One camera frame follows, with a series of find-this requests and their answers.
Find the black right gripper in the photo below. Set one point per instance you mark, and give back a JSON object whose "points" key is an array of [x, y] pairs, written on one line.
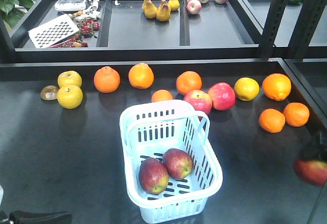
{"points": [[316, 148]]}

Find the dark red apple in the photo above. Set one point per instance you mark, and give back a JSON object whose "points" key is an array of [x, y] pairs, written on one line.
{"points": [[312, 171], [153, 176], [178, 163]]}

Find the light blue plastic basket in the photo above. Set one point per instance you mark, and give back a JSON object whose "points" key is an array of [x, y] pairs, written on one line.
{"points": [[149, 130]]}

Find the small orange behind basket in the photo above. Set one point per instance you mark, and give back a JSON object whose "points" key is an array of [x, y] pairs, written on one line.
{"points": [[162, 95]]}

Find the orange beside divider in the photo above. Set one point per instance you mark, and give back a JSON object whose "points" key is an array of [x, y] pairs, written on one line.
{"points": [[296, 114]]}

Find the orange front small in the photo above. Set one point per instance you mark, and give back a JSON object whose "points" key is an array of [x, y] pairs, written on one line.
{"points": [[272, 121]]}

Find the large orange with navel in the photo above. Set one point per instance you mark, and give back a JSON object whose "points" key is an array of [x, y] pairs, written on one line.
{"points": [[276, 86]]}

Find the yellow round citrus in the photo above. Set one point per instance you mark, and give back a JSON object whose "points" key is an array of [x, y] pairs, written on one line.
{"points": [[246, 89]]}

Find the pink-red apple right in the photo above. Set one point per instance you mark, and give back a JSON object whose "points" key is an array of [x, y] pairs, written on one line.
{"points": [[223, 96]]}

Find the pink-red apple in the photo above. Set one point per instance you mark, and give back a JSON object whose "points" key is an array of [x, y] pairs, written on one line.
{"points": [[200, 100], [223, 96]]}

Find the pink-red apple left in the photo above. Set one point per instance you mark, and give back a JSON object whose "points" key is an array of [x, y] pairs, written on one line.
{"points": [[200, 100]]}

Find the orange behind pink apple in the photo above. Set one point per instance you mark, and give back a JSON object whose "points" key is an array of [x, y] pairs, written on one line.
{"points": [[188, 81]]}

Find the orange back centre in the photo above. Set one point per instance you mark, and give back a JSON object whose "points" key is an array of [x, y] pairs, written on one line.
{"points": [[141, 76]]}

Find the brown pear cluster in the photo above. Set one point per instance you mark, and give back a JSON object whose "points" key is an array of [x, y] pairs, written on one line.
{"points": [[161, 13]]}

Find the orange with navel left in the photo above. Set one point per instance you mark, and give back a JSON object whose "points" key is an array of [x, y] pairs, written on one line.
{"points": [[106, 80]]}

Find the yellow pear-apple front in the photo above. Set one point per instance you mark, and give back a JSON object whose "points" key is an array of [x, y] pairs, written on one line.
{"points": [[70, 96]]}

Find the yellow pear-apple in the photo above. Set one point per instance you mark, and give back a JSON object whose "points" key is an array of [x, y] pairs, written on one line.
{"points": [[70, 96], [70, 77]]}

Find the yellow pear-apple back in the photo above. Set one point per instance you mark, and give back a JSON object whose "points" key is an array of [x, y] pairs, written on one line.
{"points": [[70, 77]]}

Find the cherry tomato pile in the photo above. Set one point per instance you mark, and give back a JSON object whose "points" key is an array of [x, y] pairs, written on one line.
{"points": [[87, 28]]}

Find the brown mushroom-like fruit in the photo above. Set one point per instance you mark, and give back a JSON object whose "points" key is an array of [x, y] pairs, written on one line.
{"points": [[49, 93]]}

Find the white kitchen scale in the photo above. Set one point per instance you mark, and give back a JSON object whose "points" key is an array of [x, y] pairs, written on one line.
{"points": [[70, 5]]}

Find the black perforated upright post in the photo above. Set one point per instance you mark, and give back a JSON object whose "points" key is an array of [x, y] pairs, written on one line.
{"points": [[288, 30]]}

